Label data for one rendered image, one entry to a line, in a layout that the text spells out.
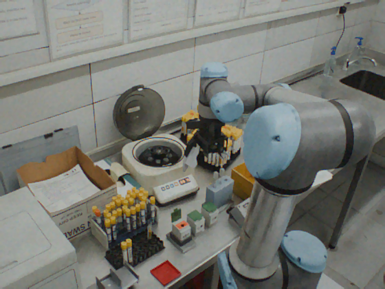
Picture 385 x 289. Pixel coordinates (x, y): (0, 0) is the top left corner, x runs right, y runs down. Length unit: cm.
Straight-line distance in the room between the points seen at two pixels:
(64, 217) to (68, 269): 35
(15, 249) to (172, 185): 69
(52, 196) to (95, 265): 31
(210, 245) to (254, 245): 49
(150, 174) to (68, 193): 29
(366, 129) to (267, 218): 24
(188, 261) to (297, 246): 41
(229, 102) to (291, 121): 37
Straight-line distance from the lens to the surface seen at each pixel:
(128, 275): 116
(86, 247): 130
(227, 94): 96
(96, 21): 142
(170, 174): 141
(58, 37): 137
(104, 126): 160
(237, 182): 145
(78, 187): 142
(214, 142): 113
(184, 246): 126
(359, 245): 275
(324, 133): 62
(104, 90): 153
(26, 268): 88
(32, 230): 95
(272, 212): 72
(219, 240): 131
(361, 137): 65
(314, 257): 96
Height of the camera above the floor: 183
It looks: 33 degrees down
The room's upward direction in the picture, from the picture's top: 3 degrees clockwise
